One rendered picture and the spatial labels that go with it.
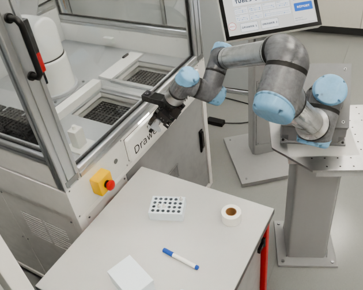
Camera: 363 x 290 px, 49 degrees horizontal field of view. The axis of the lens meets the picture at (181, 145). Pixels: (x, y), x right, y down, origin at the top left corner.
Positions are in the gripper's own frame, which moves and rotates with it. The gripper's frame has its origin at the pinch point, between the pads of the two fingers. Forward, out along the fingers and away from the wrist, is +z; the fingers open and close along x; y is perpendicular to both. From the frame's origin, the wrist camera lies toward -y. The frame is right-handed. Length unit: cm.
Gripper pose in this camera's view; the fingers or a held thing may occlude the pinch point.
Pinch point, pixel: (150, 123)
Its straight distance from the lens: 164.7
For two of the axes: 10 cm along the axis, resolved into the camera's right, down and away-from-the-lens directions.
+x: 4.9, -5.9, 6.4
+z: -4.0, 5.0, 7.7
